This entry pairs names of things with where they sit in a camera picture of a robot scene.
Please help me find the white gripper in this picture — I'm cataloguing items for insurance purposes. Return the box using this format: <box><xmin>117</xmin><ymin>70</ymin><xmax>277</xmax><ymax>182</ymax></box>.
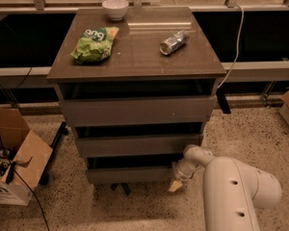
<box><xmin>168</xmin><ymin>159</ymin><xmax>197</xmax><ymax>193</ymax></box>

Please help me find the grey drawer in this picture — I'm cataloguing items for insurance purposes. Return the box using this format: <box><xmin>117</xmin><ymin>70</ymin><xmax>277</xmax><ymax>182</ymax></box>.
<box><xmin>75</xmin><ymin>134</ymin><xmax>203</xmax><ymax>158</ymax></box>
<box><xmin>60</xmin><ymin>96</ymin><xmax>216</xmax><ymax>127</ymax></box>
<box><xmin>86</xmin><ymin>153</ymin><xmax>183</xmax><ymax>184</ymax></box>

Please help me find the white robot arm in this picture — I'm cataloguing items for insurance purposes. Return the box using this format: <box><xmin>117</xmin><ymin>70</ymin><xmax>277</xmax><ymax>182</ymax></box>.
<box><xmin>169</xmin><ymin>144</ymin><xmax>282</xmax><ymax>231</ymax></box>

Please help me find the grey drawer cabinet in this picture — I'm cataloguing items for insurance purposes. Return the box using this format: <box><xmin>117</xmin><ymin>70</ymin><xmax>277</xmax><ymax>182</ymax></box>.
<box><xmin>46</xmin><ymin>6</ymin><xmax>227</xmax><ymax>189</ymax></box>

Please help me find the open cardboard box left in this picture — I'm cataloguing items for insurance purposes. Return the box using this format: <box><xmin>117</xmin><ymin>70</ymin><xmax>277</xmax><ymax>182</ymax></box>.
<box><xmin>0</xmin><ymin>109</ymin><xmax>52</xmax><ymax>206</ymax></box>

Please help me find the black bar on floor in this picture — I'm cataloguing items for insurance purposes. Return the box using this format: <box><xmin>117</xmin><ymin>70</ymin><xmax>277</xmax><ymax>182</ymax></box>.
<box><xmin>39</xmin><ymin>122</ymin><xmax>68</xmax><ymax>186</ymax></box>

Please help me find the crushed silver can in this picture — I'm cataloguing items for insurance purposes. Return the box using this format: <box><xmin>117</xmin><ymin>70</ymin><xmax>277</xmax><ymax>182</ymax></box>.
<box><xmin>160</xmin><ymin>31</ymin><xmax>189</xmax><ymax>56</ymax></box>

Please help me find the green snack bag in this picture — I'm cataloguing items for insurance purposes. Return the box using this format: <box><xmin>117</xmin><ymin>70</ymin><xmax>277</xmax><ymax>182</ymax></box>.
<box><xmin>70</xmin><ymin>27</ymin><xmax>119</xmax><ymax>64</ymax></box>

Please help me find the white ceramic bowl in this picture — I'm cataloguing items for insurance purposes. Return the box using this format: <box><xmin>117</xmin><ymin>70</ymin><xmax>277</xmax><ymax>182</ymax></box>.
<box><xmin>102</xmin><ymin>0</ymin><xmax>129</xmax><ymax>21</ymax></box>

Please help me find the white cable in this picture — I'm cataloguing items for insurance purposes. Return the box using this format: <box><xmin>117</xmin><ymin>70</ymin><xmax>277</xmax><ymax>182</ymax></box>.
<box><xmin>217</xmin><ymin>3</ymin><xmax>245</xmax><ymax>90</ymax></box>

